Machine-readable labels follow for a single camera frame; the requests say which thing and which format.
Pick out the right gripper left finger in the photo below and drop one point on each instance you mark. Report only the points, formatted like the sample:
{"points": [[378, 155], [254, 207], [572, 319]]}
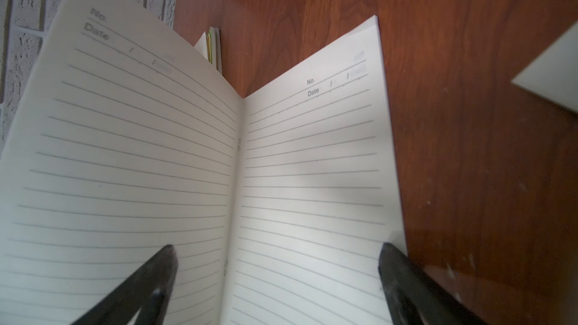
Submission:
{"points": [[144, 296]]}

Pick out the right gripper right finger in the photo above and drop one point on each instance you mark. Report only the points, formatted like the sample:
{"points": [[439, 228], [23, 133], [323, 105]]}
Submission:
{"points": [[413, 297]]}

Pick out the yellow cover notebook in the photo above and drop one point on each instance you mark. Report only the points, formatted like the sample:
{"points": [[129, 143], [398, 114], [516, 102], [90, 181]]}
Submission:
{"points": [[209, 46], [127, 139]]}

